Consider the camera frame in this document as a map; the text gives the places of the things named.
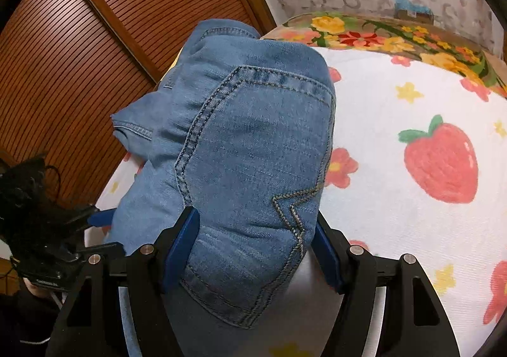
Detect light blue denim pants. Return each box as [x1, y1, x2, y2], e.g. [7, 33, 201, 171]
[104, 19, 338, 357]

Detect white strawberry print sheet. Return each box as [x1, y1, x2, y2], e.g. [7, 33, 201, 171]
[97, 48, 506, 356]

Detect brown louvered wardrobe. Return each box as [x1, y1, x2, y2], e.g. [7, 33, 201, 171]
[1, 0, 275, 208]

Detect floral bed blanket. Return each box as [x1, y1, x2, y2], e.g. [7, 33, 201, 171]
[264, 11, 506, 100]

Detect box with blue item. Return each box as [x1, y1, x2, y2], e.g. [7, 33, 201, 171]
[395, 0, 435, 25]

